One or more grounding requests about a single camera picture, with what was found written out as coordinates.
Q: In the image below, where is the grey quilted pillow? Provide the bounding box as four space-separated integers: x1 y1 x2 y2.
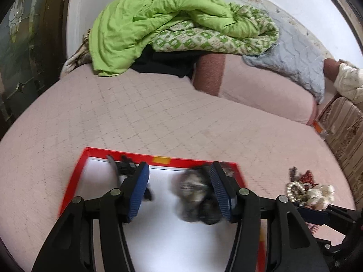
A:
242 11 326 104

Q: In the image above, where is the pink bed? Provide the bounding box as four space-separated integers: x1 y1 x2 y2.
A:
0 62 356 272

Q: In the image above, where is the maroon cushion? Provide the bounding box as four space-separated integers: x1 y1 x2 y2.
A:
323 58 341 80

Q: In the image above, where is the red white tray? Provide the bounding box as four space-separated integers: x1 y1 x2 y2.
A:
58 147 268 272

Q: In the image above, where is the white pearl bracelet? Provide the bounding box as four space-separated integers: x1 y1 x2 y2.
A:
286 183 306 202

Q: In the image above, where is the pink bolster pillow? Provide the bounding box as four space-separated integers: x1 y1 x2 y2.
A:
193 52 318 125

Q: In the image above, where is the green patterned blanket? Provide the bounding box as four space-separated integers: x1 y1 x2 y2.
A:
88 0 280 77

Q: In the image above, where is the white scrunchie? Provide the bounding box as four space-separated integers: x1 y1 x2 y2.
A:
305 184 336 211

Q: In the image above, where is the dark red scrunchie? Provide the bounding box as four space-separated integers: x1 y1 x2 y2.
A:
289 167 316 188

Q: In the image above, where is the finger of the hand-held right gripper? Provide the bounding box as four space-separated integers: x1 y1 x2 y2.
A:
297 204 357 227

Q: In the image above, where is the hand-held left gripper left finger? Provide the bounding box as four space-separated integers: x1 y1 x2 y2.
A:
31 161 150 272

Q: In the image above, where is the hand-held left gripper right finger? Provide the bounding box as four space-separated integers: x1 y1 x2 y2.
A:
209 161 329 272

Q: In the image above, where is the white patterned cloth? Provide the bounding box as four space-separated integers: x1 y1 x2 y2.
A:
333 59 363 104

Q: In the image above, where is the striped beige cloth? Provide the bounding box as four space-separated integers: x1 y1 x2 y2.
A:
61 30 94 75

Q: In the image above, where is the dark hair claw clip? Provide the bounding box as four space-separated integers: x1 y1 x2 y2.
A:
106 155 155 202

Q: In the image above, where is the grey brown fuzzy scrunchie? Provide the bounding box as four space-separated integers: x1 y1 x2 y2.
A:
172 167 227 225

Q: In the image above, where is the brown patterned headboard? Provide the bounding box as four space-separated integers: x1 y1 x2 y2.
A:
318 96 363 202

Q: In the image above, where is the wooden door with glass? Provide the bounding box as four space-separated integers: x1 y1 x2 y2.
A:
0 0 74 136

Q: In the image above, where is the black cloth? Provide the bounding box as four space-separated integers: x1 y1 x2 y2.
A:
130 47 200 78

